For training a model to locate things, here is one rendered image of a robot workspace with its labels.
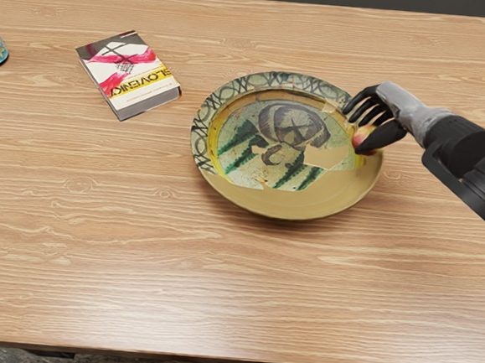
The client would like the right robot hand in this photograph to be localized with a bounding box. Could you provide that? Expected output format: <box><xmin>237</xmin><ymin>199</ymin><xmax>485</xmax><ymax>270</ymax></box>
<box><xmin>339</xmin><ymin>77</ymin><xmax>456</xmax><ymax>163</ymax></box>

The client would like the red yellow fruit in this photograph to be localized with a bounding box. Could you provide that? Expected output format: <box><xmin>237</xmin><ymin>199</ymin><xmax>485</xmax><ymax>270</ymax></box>
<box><xmin>350</xmin><ymin>122</ymin><xmax>380</xmax><ymax>157</ymax></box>

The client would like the yellow patterned plate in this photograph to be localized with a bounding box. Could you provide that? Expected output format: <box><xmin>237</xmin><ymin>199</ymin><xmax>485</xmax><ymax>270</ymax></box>
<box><xmin>184</xmin><ymin>65</ymin><xmax>391</xmax><ymax>227</ymax></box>

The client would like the white paperback book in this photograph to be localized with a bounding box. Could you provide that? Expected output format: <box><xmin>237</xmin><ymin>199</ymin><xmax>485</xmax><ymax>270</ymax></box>
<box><xmin>70</xmin><ymin>24</ymin><xmax>187</xmax><ymax>127</ymax></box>

